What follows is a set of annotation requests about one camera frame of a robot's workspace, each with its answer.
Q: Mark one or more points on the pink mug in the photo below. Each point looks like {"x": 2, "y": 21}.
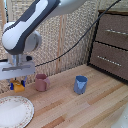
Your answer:
{"x": 42, "y": 83}

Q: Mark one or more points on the white floral plate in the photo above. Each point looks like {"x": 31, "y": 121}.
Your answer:
{"x": 14, "y": 111}

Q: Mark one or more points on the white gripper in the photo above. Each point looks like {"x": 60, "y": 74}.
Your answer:
{"x": 16, "y": 69}

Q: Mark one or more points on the blue mug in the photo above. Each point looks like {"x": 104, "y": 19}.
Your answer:
{"x": 80, "y": 84}

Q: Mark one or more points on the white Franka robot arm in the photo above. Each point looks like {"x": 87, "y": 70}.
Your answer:
{"x": 30, "y": 23}

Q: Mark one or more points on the woven bamboo screen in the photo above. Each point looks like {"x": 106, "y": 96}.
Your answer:
{"x": 66, "y": 36}

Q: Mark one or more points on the dark wooden drawer cabinet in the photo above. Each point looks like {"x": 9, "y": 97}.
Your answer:
{"x": 110, "y": 46}

